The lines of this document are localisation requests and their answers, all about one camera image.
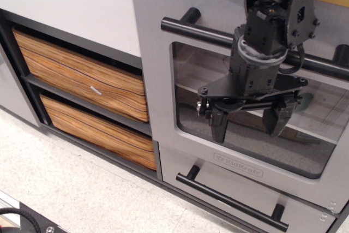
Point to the lower wood-grain storage bin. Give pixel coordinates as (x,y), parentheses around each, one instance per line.
(123,141)

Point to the grey oven rack tray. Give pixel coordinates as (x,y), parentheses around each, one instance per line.
(323,113)

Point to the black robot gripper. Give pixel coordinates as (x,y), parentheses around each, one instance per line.
(253,82)

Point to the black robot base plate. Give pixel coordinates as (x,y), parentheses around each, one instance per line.
(21,218)

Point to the dark grey shelf frame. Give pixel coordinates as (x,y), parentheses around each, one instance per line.
(33,85)

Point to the upper wood-grain storage bin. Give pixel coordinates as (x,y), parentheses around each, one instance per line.
(99,83)

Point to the grey lower oven drawer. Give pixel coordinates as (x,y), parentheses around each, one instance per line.
(299,216)

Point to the wood-grain storage bin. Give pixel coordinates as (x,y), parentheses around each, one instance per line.
(123,141)
(99,83)

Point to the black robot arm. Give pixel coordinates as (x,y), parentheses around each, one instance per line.
(266,53)

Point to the grey toy oven door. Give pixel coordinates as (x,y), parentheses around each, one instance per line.
(309,169)

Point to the black drawer handle bar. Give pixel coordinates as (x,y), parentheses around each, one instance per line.
(274,220)

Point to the black oven door handle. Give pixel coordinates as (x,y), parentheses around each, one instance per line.
(187,27)

